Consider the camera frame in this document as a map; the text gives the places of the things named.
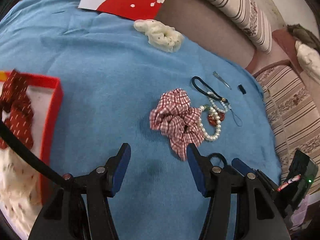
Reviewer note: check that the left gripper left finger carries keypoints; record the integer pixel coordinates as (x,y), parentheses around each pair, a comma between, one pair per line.
(103,183)

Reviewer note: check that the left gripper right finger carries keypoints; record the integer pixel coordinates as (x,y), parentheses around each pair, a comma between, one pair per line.
(212,180)

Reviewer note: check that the red plaid scrunchie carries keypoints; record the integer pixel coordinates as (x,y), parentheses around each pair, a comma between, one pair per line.
(176,119)

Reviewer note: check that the red white-dotted scrunchie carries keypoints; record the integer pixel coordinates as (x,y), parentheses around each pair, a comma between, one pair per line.
(16,103)

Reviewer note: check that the white cherry print scrunchie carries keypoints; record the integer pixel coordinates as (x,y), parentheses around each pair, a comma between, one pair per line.
(20,194)

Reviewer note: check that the striped floral cushion right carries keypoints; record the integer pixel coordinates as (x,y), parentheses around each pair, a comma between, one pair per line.
(292,114)

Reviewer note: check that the blue terry cloth cover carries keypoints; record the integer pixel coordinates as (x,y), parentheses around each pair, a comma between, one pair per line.
(112,78)

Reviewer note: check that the red open gift box tray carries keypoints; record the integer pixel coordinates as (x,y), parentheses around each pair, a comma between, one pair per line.
(45,94)

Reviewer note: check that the silver metal hair clip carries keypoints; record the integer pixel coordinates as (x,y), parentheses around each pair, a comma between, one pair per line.
(221,79)

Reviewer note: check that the cream dotted scrunchie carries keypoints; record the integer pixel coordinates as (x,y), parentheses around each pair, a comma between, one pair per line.
(161,36)

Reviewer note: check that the brown sofa backrest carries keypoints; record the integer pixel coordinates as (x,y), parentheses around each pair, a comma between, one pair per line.
(202,23)

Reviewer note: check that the striped floral bolster left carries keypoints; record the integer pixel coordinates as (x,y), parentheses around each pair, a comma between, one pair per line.
(248,17)

